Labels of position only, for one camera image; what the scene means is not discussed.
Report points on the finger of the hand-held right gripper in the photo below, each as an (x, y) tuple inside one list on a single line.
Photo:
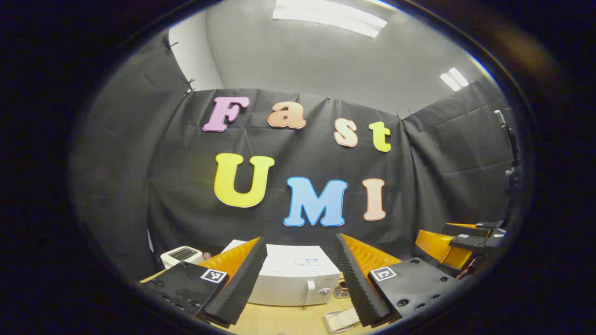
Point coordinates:
[(475, 229), (437, 246)]

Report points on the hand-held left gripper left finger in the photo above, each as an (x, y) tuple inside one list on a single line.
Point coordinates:
[(242, 284)]

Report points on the long ceiling light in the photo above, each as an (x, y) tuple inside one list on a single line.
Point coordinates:
[(330, 16)]

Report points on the black backdrop cloth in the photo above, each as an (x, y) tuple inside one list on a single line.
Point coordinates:
[(302, 158)]

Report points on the white microwave oven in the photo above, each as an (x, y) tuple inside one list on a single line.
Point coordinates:
[(288, 279)]

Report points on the bread sandwich with lettuce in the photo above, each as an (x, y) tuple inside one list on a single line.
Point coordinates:
[(343, 318)]

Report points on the small ceiling light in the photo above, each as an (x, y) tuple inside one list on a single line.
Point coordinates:
[(454, 79)]

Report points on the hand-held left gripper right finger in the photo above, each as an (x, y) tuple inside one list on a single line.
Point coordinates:
[(356, 288)]

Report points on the white toaster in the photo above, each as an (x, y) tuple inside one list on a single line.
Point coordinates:
[(179, 256)]

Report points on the white rectangular tray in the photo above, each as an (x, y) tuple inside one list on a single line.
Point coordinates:
[(329, 321)]

